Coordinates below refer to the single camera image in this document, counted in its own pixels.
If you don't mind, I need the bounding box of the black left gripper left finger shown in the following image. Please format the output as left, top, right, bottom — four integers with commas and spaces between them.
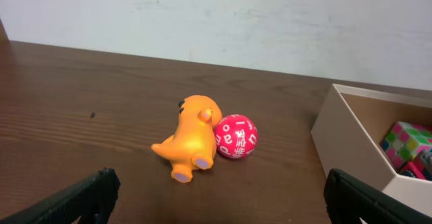
1, 168, 121, 224

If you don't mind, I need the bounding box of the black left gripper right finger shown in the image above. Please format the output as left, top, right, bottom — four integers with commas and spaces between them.
323, 168, 431, 224

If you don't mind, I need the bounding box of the white cardboard box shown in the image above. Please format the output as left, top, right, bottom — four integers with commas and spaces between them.
311, 84, 431, 216

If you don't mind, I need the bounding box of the red toy robot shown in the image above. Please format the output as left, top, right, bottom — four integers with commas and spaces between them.
399, 150, 431, 181

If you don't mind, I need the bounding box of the multicoloured puzzle cube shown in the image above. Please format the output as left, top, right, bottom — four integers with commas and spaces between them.
380, 121, 431, 171

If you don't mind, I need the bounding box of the orange dinosaur toy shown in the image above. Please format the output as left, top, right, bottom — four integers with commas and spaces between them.
151, 95, 222, 183

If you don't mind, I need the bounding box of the red number ball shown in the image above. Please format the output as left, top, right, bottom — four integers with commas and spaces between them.
213, 114, 259, 159

